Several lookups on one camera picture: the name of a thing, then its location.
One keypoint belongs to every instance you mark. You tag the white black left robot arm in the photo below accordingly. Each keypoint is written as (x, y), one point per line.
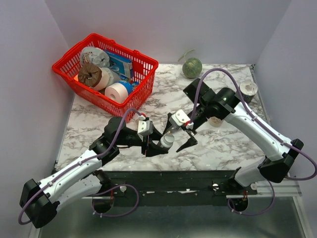
(41, 201)

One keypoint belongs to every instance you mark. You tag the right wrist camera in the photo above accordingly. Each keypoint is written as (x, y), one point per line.
(179, 119)

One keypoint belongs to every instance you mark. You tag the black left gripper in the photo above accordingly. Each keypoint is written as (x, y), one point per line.
(152, 148)

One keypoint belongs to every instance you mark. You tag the brown wrapped toilet roll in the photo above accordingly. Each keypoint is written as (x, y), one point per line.
(93, 76)

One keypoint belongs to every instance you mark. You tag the aluminium rail frame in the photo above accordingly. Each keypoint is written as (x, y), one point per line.
(272, 213)

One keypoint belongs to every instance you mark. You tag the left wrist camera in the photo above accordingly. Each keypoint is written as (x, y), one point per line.
(145, 126)

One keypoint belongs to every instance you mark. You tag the grey bottle white cap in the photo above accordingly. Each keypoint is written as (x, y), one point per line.
(167, 141)

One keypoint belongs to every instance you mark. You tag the grey wrapped toilet roll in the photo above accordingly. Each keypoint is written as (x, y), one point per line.
(96, 56)

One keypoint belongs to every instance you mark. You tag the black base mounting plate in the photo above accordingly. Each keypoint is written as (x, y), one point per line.
(155, 188)

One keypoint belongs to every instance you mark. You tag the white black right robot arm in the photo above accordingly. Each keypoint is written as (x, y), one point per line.
(280, 152)

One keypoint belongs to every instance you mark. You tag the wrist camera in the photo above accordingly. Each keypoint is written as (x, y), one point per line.
(179, 119)
(145, 126)

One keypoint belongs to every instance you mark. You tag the blue white cardboard box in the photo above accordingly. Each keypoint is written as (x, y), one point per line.
(120, 64)

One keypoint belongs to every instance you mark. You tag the cream lotion pump bottle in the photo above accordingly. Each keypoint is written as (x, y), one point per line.
(215, 122)

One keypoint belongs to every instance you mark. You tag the white toilet roll blue wrap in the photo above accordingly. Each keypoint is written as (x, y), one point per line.
(119, 91)

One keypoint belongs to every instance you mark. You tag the green netted melon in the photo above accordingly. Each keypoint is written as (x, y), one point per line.
(192, 67)

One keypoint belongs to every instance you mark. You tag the red plastic shopping basket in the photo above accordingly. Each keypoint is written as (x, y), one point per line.
(144, 68)

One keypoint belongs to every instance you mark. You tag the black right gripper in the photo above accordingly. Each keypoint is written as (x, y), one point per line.
(190, 142)

